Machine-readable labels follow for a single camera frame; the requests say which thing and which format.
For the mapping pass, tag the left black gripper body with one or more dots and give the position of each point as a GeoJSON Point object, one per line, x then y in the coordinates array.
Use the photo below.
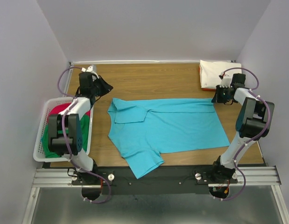
{"type": "Point", "coordinates": [92, 89]}

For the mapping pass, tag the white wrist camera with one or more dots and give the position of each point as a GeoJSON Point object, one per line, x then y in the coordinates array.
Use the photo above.
{"type": "Point", "coordinates": [92, 69]}
{"type": "Point", "coordinates": [225, 80]}

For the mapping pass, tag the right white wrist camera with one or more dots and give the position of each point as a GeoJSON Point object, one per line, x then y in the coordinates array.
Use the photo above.
{"type": "Point", "coordinates": [225, 80]}

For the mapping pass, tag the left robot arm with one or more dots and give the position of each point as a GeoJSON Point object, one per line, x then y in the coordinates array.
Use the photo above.
{"type": "Point", "coordinates": [64, 129]}

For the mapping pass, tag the red t shirt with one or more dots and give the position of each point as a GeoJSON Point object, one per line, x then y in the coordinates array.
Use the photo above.
{"type": "Point", "coordinates": [57, 109]}

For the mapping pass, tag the cyan polo t shirt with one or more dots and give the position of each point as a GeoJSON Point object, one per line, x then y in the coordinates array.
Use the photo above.
{"type": "Point", "coordinates": [143, 130]}

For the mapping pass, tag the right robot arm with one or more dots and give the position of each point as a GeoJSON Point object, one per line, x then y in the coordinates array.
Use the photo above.
{"type": "Point", "coordinates": [253, 123]}

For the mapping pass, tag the green t shirt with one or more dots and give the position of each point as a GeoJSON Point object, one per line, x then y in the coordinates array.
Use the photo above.
{"type": "Point", "coordinates": [85, 132]}

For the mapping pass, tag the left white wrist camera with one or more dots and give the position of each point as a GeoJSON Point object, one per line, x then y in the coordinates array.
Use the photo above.
{"type": "Point", "coordinates": [92, 69]}

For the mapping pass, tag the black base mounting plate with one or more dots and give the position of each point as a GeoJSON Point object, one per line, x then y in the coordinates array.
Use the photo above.
{"type": "Point", "coordinates": [163, 180]}

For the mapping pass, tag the aluminium frame rail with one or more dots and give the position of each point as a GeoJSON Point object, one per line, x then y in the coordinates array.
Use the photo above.
{"type": "Point", "coordinates": [254, 199]}

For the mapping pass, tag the folded white t shirt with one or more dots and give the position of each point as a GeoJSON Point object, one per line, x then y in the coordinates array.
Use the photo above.
{"type": "Point", "coordinates": [211, 71]}

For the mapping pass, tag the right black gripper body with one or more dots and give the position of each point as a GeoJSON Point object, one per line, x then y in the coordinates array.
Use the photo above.
{"type": "Point", "coordinates": [222, 94]}

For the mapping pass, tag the white plastic laundry basket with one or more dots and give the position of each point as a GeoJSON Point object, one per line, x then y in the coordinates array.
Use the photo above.
{"type": "Point", "coordinates": [39, 154]}

